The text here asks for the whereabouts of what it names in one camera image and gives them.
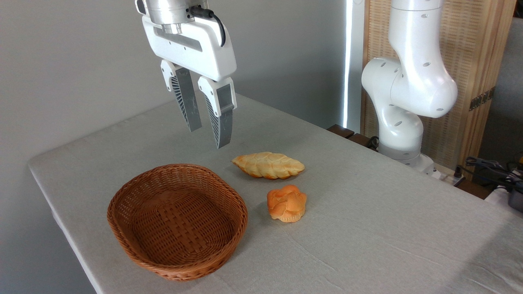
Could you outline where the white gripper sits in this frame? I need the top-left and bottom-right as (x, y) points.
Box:
(142, 16), (237, 149)

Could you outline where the long braided bread loaf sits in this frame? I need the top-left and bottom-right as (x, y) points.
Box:
(232, 152), (306, 180)

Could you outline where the brown wicker basket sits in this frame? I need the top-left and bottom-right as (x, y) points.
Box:
(107, 164), (248, 282)

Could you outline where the round orange bread bun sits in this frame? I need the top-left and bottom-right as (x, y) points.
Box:
(267, 185), (307, 223)

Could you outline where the dark brown wooden block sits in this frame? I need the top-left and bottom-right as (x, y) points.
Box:
(347, 133), (378, 151)
(327, 124), (355, 139)

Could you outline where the grey tablecloth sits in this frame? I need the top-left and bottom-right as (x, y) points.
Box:
(28, 92), (523, 294)

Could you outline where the white power strip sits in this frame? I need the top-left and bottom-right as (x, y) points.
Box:
(431, 165), (466, 187)

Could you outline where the dark metal screen hinge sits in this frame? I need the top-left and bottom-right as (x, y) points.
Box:
(469, 87), (496, 111)

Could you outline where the dark grey box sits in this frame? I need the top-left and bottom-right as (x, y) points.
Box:
(508, 189), (523, 213)

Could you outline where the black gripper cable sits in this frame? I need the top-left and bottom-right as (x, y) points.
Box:
(190, 6), (226, 47)

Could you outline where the white vertical window frame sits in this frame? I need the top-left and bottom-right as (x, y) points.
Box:
(342, 0), (365, 131)

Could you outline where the black cable bundle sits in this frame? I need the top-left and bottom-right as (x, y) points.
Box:
(456, 156), (523, 192)

